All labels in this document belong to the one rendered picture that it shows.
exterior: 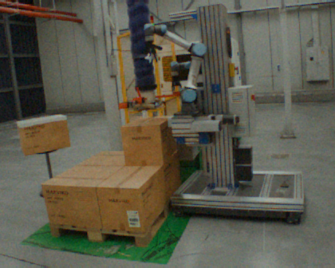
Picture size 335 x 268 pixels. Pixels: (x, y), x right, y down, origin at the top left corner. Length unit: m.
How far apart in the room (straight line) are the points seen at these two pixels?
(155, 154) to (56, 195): 1.01
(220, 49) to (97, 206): 1.82
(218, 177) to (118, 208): 1.10
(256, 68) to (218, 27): 9.23
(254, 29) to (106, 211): 10.41
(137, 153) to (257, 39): 9.66
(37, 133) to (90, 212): 1.57
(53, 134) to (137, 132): 1.40
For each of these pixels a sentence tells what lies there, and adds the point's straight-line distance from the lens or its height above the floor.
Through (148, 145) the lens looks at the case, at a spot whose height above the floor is 0.75.
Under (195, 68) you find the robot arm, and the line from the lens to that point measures 2.82.
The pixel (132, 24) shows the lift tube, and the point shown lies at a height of 1.95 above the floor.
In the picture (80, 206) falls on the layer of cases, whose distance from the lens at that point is 2.89.
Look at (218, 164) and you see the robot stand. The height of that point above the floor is 0.47.
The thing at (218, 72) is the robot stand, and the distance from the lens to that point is 3.04.
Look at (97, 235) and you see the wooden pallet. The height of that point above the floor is 0.07.
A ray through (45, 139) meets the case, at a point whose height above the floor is 0.77.
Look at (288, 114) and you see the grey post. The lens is 6.33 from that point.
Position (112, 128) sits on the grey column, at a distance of 4.73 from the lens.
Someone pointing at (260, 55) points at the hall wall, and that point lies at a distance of 12.20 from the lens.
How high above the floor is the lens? 1.42
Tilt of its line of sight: 11 degrees down
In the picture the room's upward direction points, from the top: 6 degrees counter-clockwise
